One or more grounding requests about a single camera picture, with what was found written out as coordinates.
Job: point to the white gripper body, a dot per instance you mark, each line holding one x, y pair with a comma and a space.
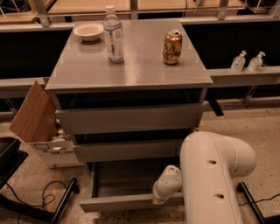
159, 191

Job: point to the grey bottom drawer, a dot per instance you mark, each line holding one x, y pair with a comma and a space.
127, 184

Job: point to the grey drawer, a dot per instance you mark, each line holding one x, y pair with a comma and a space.
127, 119
127, 184
101, 152

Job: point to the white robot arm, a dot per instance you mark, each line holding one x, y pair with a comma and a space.
208, 163

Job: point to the grey top drawer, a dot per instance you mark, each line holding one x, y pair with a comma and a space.
127, 119

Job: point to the grey middle drawer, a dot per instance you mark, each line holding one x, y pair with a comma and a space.
101, 152

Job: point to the grey drawer cabinet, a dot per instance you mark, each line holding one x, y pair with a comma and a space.
84, 78

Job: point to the open cardboard box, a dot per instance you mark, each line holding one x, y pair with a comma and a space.
36, 124

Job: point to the black stand leg right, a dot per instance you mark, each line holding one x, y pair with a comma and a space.
275, 219

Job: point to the left sanitizer pump bottle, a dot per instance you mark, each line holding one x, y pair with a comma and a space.
239, 62

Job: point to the sanitizer pump bottle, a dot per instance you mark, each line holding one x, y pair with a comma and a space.
239, 62
256, 63

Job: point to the gold drink can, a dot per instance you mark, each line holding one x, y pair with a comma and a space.
172, 47

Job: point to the right sanitizer pump bottle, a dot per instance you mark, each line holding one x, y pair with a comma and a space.
256, 63

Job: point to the clear plastic water bottle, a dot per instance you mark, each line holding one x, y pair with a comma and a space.
113, 34

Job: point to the white paper bowl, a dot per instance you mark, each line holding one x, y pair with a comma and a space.
88, 31

